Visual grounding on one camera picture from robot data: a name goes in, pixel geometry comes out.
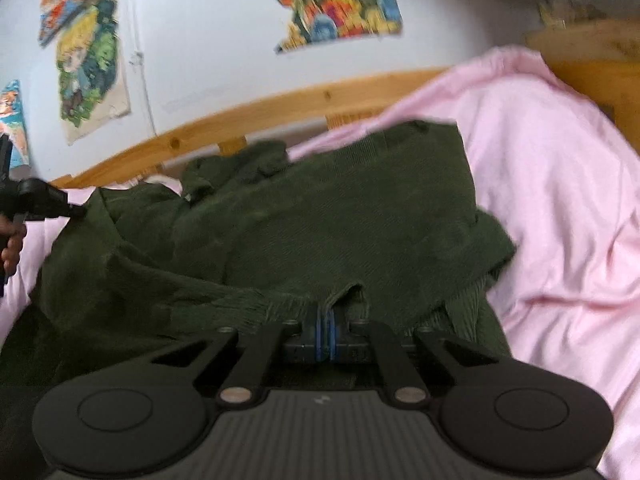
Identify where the torn colourful landscape poster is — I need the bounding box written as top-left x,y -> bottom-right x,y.
244,0 -> 404,54

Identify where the white wall pipe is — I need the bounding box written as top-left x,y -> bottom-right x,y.
126,0 -> 157,137

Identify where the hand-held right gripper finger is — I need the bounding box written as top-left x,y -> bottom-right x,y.
327,306 -> 497,408
150,307 -> 327,408

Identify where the blond cartoon character poster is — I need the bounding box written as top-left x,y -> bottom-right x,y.
55,0 -> 132,147

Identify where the wooden bed frame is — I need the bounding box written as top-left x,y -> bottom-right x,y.
47,19 -> 640,188

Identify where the orange-haired cartoon character poster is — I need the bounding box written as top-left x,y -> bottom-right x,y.
0,79 -> 32,167

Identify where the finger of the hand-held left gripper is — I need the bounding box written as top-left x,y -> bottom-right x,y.
19,178 -> 87,222

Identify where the person's left hand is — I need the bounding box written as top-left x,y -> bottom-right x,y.
0,214 -> 27,277

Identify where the dark green corduroy garment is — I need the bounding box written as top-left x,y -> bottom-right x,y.
0,121 -> 518,401

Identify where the pink bed sheet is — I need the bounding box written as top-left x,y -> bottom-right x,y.
0,46 -> 640,480

